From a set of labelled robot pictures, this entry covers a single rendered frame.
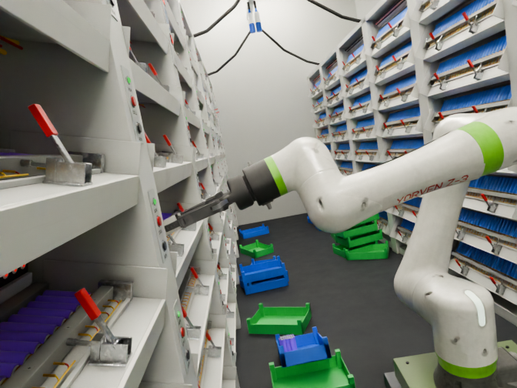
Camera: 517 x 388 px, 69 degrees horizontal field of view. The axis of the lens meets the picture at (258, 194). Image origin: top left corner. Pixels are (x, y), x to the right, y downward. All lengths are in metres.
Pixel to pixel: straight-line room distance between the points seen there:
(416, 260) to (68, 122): 0.86
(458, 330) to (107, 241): 0.74
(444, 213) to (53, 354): 0.89
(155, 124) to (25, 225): 1.03
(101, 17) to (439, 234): 0.88
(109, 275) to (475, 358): 0.77
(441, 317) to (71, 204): 0.80
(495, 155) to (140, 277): 0.71
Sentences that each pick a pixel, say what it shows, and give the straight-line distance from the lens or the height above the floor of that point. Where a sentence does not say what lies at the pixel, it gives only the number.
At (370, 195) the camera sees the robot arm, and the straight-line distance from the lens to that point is 0.76.
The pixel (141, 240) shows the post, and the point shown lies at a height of 0.85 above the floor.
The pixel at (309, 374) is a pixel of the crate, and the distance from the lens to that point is 1.74.
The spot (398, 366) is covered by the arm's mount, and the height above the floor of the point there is 0.33.
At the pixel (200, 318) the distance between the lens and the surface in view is 1.04.
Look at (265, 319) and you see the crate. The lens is 2.25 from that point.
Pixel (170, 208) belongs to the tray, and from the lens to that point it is 1.32.
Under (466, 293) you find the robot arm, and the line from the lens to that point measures 0.96.
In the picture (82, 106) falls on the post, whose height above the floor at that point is 1.07.
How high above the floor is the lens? 0.96
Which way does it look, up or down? 7 degrees down
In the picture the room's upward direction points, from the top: 10 degrees counter-clockwise
